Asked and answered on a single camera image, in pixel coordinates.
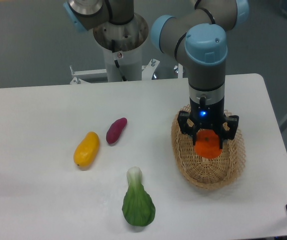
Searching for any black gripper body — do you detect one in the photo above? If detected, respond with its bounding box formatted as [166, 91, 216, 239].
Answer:
[189, 93, 225, 133]

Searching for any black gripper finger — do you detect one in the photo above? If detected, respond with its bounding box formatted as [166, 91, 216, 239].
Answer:
[177, 111, 200, 146]
[218, 114, 240, 150]

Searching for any orange fruit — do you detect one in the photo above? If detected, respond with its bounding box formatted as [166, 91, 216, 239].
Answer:
[194, 129, 222, 159]

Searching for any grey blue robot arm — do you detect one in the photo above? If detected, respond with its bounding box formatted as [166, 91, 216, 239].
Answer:
[63, 0, 249, 145]

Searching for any woven wicker basket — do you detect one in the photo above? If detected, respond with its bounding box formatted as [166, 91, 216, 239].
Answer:
[171, 115, 246, 190]

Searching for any purple sweet potato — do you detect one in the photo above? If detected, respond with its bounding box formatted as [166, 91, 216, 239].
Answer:
[105, 117, 128, 145]

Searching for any green bok choy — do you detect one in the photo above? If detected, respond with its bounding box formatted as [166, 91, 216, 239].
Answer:
[122, 166, 156, 227]

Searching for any yellow mango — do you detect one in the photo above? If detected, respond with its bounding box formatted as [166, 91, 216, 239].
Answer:
[73, 131, 100, 168]

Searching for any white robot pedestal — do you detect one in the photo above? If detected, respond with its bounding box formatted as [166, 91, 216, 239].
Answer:
[70, 13, 160, 85]

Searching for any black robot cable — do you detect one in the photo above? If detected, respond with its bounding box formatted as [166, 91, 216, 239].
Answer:
[111, 39, 128, 82]

